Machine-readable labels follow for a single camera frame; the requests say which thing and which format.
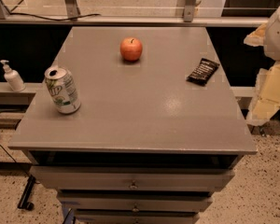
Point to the metal window frame rail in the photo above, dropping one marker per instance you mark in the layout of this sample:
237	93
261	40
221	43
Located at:
130	12

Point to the grey drawer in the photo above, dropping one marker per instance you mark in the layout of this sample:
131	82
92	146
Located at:
134	179
96	217
139	201

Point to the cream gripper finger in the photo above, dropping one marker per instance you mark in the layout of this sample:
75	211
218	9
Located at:
266	99
256	38

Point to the white pump soap bottle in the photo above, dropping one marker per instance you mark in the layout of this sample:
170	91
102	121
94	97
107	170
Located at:
12	77

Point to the black floor bracket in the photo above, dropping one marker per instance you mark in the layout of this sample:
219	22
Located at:
24	203

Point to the bottom grey drawer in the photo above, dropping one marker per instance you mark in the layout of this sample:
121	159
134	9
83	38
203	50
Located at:
96	217

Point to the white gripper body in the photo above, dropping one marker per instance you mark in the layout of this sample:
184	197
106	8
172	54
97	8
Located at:
278	36

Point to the top grey drawer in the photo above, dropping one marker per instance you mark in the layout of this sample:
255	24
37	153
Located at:
134	179

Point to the red apple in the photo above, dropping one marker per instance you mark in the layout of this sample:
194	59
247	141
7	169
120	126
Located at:
131	49

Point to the grey drawer cabinet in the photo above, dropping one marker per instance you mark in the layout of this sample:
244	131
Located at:
141	114

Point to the middle grey drawer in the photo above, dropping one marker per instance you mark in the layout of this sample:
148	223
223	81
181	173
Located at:
139	201

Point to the black snack packet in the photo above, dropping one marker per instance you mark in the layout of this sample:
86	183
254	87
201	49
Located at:
203	72

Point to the green white 7up can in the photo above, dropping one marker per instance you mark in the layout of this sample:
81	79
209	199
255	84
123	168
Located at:
62	89

